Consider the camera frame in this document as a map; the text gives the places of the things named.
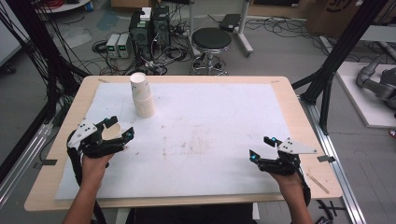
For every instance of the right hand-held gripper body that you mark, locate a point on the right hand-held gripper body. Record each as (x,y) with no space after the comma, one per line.
(292,148)

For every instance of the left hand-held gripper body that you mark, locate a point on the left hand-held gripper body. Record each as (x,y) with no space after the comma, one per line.
(85,132)

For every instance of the stack of white paper cups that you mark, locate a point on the stack of white paper cups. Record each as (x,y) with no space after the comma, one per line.
(144,99)

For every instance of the person's right hand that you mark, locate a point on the person's right hand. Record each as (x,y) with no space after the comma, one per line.
(285,182)

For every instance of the person's left hand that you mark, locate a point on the person's left hand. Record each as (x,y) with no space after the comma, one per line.
(95,169)

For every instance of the dark tape piece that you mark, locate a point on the dark tape piece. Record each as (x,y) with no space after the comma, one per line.
(49,162)
(327,158)

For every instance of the thin wooden stick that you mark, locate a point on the thin wooden stick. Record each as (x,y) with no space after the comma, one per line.
(317,183)

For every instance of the light wooden table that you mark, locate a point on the light wooden table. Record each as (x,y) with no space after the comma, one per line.
(323,183)

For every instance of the white table mat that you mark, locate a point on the white table mat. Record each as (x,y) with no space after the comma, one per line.
(199,155)

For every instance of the grey power supply unit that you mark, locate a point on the grey power supply unit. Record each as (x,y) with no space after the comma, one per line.
(112,45)
(124,46)

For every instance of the white base board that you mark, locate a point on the white base board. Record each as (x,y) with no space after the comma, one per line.
(361,102)

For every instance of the person's dark clothing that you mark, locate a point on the person's dark clothing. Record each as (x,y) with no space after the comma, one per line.
(193,216)

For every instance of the black computer tower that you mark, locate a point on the black computer tower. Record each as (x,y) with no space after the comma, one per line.
(140,37)
(162,26)

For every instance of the white stand leg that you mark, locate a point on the white stand leg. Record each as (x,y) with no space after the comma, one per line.
(243,34)

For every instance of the white box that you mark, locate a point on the white box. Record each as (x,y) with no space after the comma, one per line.
(145,14)

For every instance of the black round stool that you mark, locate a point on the black round stool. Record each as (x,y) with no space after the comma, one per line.
(211,39)

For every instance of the flat black box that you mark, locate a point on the flat black box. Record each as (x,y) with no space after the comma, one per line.
(230,22)

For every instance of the cardboard box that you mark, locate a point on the cardboard box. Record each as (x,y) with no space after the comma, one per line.
(333,15)

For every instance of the aluminium rail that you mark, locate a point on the aluminium rail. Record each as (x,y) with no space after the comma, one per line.
(336,174)
(21,168)

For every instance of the black metal frame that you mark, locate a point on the black metal frame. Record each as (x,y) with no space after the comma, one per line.
(339,53)
(37,46)

